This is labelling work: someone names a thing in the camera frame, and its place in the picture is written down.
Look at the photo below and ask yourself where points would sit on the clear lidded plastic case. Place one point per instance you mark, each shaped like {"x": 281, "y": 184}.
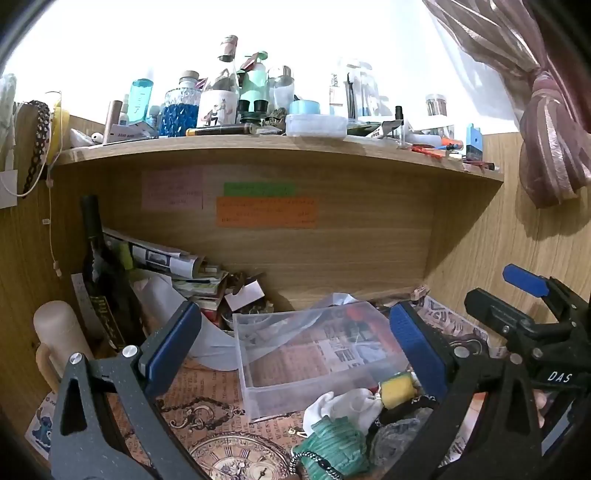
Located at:
{"x": 316, "y": 125}

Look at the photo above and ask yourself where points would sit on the small white card box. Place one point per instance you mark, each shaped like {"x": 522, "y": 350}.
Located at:
{"x": 244, "y": 296}

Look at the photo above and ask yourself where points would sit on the yellow sponge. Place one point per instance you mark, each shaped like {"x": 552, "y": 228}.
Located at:
{"x": 397, "y": 390}

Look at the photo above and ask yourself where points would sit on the wooden shelf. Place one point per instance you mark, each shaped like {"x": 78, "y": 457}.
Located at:
{"x": 277, "y": 152}

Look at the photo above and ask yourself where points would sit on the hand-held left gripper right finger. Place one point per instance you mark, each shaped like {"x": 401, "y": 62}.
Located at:
{"x": 418, "y": 353}

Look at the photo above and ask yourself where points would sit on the blue rectangular holder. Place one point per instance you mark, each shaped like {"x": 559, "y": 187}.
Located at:
{"x": 473, "y": 143}

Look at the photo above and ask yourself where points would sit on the clear bottle silver cap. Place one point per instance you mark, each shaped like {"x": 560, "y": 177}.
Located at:
{"x": 280, "y": 90}

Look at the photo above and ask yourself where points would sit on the beige frosted mug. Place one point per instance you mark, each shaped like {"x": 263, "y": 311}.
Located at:
{"x": 60, "y": 332}

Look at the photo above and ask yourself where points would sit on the black cloth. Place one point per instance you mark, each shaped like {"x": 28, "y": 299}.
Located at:
{"x": 408, "y": 406}

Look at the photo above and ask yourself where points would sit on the white plastic gadget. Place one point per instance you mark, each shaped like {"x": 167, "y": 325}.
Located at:
{"x": 87, "y": 137}

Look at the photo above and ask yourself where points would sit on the orange paper note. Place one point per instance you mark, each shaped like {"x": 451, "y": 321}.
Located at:
{"x": 268, "y": 212}

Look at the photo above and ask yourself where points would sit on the green knitted pouch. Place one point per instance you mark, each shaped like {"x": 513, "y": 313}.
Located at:
{"x": 334, "y": 445}

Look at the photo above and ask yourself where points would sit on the clear acrylic organizer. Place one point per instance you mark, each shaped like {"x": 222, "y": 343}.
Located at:
{"x": 367, "y": 90}

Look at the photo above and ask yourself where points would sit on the dark brown pen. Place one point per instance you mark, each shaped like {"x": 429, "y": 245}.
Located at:
{"x": 219, "y": 130}

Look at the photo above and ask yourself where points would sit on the pink striped curtain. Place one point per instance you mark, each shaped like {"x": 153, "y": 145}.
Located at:
{"x": 549, "y": 138}

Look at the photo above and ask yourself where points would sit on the person's right hand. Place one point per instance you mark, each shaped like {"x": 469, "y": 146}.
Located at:
{"x": 545, "y": 406}

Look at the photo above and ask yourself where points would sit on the stack of printed papers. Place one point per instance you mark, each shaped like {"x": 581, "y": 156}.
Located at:
{"x": 184, "y": 272}

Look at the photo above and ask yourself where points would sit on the glass bottle blue liquid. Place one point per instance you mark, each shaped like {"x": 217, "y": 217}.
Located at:
{"x": 180, "y": 113}

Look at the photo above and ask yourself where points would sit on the dark wine bottle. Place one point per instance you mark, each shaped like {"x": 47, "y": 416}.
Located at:
{"x": 96, "y": 258}

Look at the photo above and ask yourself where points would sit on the orange red pens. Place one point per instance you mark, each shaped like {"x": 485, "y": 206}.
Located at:
{"x": 434, "y": 150}

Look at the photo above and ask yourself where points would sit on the pink paper note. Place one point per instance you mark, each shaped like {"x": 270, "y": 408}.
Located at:
{"x": 171, "y": 189}

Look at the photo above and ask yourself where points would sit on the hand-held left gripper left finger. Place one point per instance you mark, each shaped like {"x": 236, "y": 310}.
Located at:
{"x": 174, "y": 344}

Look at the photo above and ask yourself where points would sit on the brown cardboard tube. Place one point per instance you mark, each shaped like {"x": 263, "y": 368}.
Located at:
{"x": 111, "y": 122}

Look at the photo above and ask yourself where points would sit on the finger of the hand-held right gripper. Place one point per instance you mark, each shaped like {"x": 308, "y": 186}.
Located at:
{"x": 526, "y": 280}
{"x": 496, "y": 316}

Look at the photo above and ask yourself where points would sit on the grey crumpled cloth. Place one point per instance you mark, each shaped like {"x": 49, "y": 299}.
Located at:
{"x": 399, "y": 438}

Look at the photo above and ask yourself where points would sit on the light blue toner bottle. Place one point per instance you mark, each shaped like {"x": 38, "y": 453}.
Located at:
{"x": 138, "y": 99}

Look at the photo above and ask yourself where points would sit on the yellow hanging item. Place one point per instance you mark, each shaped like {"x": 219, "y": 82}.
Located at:
{"x": 57, "y": 124}

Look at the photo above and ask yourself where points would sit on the clear plastic storage box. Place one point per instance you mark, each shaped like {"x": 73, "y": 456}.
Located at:
{"x": 286, "y": 369}

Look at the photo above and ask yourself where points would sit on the vintage clock print mat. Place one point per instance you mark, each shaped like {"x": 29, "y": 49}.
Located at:
{"x": 221, "y": 415}

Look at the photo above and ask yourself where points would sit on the mint green bottle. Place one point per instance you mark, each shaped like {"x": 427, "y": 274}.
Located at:
{"x": 254, "y": 81}

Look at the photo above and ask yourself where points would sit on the white fox print bottle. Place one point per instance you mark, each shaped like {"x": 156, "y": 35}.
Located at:
{"x": 219, "y": 104}

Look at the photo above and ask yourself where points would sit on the white cloth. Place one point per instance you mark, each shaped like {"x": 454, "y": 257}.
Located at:
{"x": 344, "y": 406}

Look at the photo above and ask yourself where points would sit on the white plastic bag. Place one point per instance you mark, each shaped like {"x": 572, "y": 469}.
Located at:
{"x": 6, "y": 115}

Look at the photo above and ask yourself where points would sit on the green paper note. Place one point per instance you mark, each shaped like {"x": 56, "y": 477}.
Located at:
{"x": 258, "y": 189}

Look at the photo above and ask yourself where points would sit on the white rolled paper sheet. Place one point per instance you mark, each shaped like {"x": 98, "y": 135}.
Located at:
{"x": 161, "y": 295}

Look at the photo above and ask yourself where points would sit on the clear labelled bottle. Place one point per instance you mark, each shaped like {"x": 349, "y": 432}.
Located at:
{"x": 337, "y": 94}

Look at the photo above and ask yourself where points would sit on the blue cartoon sticker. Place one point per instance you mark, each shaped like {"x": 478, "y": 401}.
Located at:
{"x": 39, "y": 427}

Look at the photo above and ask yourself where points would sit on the white wall box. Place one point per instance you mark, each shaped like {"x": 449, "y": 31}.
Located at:
{"x": 8, "y": 189}

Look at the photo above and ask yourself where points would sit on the brown cylindrical cap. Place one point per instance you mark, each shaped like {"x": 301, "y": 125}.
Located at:
{"x": 228, "y": 48}

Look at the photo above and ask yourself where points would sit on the black small jars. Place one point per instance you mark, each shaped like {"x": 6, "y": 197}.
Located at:
{"x": 254, "y": 109}

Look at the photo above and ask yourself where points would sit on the light blue round jar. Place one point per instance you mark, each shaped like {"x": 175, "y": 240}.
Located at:
{"x": 304, "y": 107}

